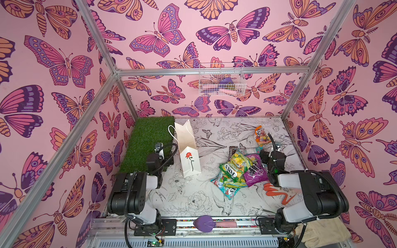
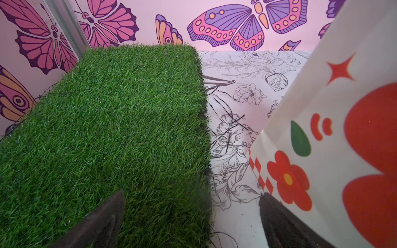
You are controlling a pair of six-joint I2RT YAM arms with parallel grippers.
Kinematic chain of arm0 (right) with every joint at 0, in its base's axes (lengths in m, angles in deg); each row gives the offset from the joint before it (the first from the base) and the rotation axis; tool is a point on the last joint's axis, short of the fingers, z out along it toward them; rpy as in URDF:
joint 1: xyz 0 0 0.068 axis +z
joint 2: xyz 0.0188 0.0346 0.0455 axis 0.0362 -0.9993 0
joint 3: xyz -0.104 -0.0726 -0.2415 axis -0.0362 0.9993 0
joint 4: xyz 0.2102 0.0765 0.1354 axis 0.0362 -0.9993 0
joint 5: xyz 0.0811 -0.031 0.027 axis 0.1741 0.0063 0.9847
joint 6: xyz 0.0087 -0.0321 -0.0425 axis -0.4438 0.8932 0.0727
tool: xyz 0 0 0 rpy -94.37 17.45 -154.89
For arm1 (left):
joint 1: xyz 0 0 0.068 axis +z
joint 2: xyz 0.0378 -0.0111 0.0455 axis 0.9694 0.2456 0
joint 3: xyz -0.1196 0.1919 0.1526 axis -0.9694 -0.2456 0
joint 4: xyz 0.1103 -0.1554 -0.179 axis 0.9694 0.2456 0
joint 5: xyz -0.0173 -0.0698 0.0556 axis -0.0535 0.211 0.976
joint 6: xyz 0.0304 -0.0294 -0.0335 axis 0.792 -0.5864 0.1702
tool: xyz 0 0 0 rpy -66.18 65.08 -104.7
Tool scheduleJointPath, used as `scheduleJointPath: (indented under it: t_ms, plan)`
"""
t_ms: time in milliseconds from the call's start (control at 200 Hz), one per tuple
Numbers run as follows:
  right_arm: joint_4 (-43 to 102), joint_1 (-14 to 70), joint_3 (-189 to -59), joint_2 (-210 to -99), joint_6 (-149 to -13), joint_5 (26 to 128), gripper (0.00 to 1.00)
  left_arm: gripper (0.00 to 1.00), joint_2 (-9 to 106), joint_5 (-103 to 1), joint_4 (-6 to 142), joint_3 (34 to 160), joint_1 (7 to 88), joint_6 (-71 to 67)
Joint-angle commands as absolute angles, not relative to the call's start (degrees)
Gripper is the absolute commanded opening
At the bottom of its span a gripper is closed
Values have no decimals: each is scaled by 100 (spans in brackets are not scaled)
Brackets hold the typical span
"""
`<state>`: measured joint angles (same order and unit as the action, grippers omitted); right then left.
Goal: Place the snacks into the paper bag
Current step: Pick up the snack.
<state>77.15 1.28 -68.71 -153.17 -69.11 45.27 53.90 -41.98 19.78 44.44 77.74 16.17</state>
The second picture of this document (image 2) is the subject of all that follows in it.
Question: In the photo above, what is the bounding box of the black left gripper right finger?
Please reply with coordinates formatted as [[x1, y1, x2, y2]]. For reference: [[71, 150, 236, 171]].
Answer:
[[259, 193, 333, 248]]

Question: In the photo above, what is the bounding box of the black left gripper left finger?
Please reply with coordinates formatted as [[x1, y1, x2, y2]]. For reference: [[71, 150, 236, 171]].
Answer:
[[50, 190, 125, 248]]

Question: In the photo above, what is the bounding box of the white floral paper bag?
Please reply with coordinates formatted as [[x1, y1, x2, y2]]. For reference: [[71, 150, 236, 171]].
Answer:
[[249, 1, 397, 248]]

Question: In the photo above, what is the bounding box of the green artificial grass mat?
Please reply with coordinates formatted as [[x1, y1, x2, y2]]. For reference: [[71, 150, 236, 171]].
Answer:
[[1, 45, 211, 248]]

